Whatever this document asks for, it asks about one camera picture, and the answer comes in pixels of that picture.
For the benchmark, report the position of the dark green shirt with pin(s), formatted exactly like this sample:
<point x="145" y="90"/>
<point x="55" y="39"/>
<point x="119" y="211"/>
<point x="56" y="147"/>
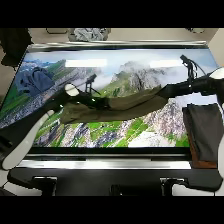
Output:
<point x="116" y="106"/>

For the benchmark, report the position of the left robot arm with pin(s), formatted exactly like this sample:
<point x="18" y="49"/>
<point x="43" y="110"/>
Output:
<point x="26" y="133"/>

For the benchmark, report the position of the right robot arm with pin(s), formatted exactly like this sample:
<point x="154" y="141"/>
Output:
<point x="206" y="85"/>

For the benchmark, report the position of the heap of clothes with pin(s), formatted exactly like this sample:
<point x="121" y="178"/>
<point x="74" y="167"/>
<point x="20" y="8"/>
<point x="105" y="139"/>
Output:
<point x="88" y="34"/>

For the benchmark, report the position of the blue garment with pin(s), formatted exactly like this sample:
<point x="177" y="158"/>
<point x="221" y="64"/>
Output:
<point x="35" y="81"/>

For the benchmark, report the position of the dark grey garment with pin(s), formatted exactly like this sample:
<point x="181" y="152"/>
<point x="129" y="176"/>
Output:
<point x="203" y="130"/>

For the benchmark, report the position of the brown garment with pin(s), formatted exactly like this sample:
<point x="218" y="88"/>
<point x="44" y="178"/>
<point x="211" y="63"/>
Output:
<point x="204" y="164"/>

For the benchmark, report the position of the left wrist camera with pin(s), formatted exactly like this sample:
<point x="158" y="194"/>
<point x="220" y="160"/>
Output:
<point x="90" y="81"/>

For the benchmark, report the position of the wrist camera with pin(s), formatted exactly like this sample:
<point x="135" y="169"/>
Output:
<point x="90" y="81"/>
<point x="187" y="65"/>

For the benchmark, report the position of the silver frame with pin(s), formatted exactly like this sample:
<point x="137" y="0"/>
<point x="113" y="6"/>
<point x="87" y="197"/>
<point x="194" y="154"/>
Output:
<point x="100" y="164"/>

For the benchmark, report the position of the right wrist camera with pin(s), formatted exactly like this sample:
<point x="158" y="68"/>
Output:
<point x="187" y="65"/>

